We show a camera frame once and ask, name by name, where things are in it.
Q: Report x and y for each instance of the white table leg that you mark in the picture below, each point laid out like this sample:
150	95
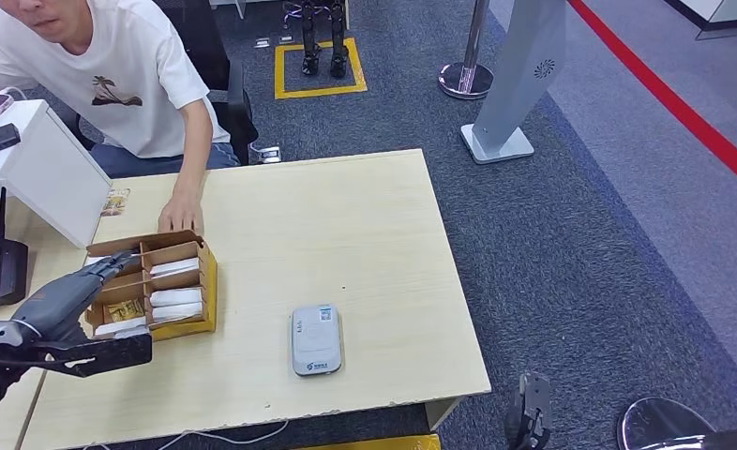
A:
239	7

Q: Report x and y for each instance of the white counter base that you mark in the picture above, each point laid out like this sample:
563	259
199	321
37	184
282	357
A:
729	9

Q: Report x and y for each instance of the white desk partition box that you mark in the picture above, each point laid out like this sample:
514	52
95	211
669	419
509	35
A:
52	174

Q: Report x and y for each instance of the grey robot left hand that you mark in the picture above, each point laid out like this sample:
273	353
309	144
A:
58	304

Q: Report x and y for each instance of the yellow square floor tape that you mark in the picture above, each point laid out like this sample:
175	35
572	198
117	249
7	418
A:
319	92

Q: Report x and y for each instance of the person's left forearm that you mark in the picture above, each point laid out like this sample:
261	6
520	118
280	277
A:
194	149

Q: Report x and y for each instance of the grey card reader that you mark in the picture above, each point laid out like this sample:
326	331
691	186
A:
315	341

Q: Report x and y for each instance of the chrome stanchion post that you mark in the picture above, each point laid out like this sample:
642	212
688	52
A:
465	81

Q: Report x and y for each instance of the metal floor socket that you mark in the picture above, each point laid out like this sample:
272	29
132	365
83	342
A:
263	43
268	154
286	38

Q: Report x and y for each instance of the person's left hand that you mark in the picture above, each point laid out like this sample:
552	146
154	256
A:
182	214

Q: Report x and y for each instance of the person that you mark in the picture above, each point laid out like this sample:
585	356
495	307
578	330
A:
126	49

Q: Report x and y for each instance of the yellow floor tape strip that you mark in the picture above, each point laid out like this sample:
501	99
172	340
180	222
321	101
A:
393	444

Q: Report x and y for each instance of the gold card packet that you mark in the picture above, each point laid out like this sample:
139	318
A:
125	310

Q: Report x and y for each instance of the cardboard card organizer box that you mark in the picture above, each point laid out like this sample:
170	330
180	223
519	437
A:
210	298

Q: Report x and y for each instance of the small black humanoid robot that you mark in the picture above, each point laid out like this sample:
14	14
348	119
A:
309	37

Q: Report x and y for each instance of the round chrome stanchion base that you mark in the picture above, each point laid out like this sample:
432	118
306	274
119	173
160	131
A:
660	422

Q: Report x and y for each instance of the red floor tape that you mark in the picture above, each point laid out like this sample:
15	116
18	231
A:
673	102

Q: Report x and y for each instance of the black office chair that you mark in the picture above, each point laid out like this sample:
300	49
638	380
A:
238	118

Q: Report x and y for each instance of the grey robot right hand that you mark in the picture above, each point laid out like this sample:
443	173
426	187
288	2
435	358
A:
529	410

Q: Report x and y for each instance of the white key card stack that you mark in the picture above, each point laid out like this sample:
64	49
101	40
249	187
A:
93	261
120	327
177	312
174	268
176	297

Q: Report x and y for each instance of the grey standing kiosk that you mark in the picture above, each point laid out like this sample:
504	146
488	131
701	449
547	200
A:
517	74

